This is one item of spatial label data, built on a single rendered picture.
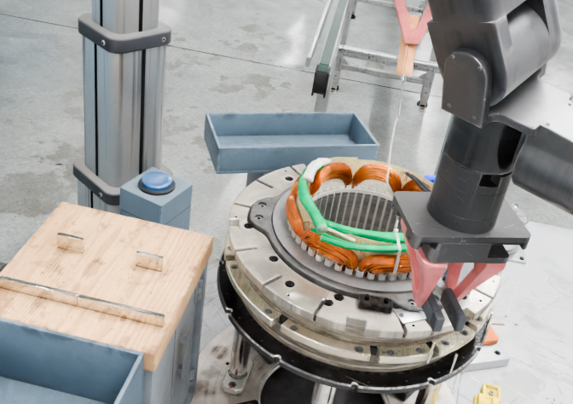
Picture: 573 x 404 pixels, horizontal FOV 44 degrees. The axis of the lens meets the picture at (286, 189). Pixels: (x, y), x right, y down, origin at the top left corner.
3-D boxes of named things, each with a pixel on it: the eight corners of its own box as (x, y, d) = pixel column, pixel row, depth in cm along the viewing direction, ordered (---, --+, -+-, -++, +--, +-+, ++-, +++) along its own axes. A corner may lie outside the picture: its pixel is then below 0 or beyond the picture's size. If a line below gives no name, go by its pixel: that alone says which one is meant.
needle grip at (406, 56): (415, 76, 73) (423, 15, 71) (400, 75, 72) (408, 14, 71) (408, 74, 74) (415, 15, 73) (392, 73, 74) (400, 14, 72)
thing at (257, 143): (327, 249, 132) (355, 112, 117) (345, 287, 124) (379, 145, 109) (193, 256, 125) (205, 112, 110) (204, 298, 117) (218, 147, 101)
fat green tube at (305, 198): (325, 242, 73) (328, 227, 72) (287, 235, 73) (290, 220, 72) (333, 170, 85) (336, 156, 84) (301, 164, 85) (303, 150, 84)
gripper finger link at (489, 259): (484, 328, 63) (517, 244, 58) (408, 330, 62) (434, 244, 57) (457, 278, 69) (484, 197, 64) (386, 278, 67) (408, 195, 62)
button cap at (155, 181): (177, 183, 98) (177, 177, 97) (159, 195, 95) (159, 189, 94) (153, 173, 99) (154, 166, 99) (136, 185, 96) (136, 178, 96)
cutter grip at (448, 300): (463, 331, 62) (467, 318, 61) (454, 331, 62) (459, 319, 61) (447, 300, 65) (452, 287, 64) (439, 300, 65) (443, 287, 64)
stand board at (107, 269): (154, 372, 69) (155, 355, 67) (-30, 326, 70) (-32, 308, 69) (212, 251, 85) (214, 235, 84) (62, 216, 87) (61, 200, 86)
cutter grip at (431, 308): (441, 332, 62) (446, 319, 61) (432, 332, 61) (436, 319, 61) (426, 300, 65) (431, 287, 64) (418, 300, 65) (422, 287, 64)
